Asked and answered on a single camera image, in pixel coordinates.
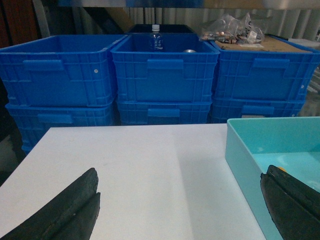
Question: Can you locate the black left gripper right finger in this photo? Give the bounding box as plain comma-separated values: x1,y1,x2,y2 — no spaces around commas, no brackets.
260,165,320,240

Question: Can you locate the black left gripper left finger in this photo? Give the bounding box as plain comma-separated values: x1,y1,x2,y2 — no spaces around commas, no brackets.
1,167,101,240

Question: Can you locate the teal plastic tray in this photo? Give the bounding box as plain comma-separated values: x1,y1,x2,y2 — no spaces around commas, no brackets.
225,116,320,240

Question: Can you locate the blue crate bottom left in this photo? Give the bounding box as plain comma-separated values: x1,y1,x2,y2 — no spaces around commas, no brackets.
5,101,119,154

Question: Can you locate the blue crate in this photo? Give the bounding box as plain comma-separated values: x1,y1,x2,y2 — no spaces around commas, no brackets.
111,33,220,103
5,101,119,154
207,97,306,124
116,100,212,125
211,37,320,101
0,34,125,107

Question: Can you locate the blue crate bottom middle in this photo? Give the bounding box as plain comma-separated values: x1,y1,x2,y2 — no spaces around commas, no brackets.
116,100,212,125

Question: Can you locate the blue crate bottom right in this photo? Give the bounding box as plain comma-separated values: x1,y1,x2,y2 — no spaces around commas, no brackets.
207,97,306,124

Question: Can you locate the blue crate top right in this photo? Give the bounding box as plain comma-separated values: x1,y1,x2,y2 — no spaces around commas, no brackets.
211,37,320,101

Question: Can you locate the blue crate top left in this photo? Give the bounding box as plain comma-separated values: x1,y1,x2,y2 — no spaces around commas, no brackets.
0,34,125,107

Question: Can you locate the brown cardboard sheet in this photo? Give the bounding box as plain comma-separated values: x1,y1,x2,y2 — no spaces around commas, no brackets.
214,36,312,53

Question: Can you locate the blue crate top middle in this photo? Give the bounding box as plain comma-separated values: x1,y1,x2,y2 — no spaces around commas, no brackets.
111,33,220,103

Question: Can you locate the silver metal can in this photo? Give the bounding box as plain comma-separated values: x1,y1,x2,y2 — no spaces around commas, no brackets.
183,49,197,53

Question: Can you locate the clear bag of parts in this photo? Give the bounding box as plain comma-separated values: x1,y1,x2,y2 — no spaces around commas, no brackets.
199,12,266,45

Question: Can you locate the clear plastic water bottle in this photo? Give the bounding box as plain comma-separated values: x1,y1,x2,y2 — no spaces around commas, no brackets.
149,24,164,52

